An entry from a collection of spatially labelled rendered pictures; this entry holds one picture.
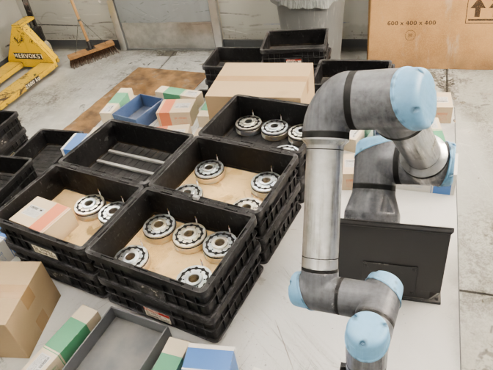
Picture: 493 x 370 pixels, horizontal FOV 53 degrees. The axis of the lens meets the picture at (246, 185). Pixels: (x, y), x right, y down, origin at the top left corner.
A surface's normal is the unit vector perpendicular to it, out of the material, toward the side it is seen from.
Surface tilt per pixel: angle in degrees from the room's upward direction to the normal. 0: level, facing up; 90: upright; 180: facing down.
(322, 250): 52
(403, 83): 31
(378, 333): 1
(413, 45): 73
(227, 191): 0
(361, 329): 0
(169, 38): 90
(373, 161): 48
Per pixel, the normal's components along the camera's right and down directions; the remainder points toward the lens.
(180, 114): -0.17, 0.64
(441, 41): -0.32, 0.37
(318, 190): -0.39, 0.01
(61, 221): 0.86, 0.23
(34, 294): 0.98, -0.02
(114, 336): -0.13, -0.77
